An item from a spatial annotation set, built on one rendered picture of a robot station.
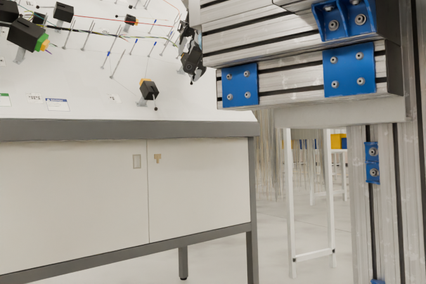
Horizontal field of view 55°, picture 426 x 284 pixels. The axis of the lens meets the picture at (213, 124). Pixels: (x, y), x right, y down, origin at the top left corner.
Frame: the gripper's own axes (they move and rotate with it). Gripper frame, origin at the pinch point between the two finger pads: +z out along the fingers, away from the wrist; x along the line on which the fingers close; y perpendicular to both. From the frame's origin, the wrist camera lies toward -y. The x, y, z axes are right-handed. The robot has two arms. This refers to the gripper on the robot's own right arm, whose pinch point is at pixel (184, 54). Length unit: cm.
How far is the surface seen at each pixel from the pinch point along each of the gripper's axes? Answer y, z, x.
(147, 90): -29.3, 10.9, 28.2
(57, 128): -37, 26, 59
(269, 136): 5, 38, -76
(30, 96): -26, 20, 66
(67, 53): -3, 9, 51
